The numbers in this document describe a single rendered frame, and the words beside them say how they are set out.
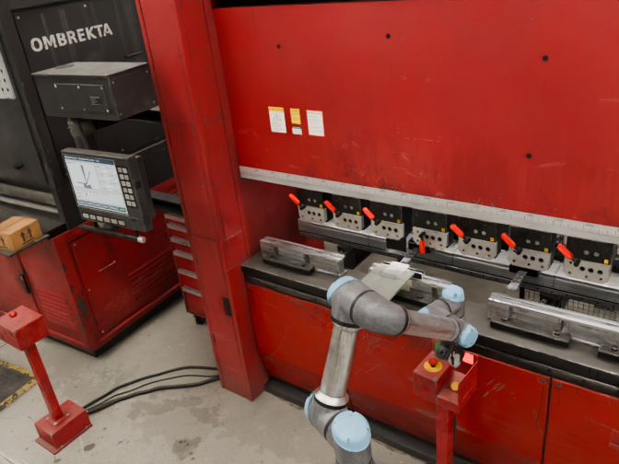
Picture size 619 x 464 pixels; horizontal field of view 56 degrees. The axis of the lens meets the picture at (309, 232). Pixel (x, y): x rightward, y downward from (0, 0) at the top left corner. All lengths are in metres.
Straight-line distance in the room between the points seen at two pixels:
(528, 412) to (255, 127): 1.71
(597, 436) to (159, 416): 2.28
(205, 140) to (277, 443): 1.62
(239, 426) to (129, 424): 0.65
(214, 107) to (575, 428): 2.03
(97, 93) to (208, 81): 0.48
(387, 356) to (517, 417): 0.61
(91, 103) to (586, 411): 2.34
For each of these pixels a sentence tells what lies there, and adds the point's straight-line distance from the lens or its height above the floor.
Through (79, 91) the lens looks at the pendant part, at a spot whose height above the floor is 1.87.
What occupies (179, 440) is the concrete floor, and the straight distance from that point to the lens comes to 3.41.
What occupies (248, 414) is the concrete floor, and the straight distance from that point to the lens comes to 3.44.
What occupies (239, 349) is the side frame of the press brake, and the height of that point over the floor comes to 0.38.
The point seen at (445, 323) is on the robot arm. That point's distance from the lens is 1.91.
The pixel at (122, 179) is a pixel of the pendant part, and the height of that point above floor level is 1.50.
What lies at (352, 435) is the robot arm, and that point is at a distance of 1.86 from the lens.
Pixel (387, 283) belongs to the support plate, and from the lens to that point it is 2.51.
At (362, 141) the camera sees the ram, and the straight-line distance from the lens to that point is 2.41.
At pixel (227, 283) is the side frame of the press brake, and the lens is 3.03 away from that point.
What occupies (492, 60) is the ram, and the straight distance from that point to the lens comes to 2.10.
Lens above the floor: 2.34
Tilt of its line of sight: 27 degrees down
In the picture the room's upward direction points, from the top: 7 degrees counter-clockwise
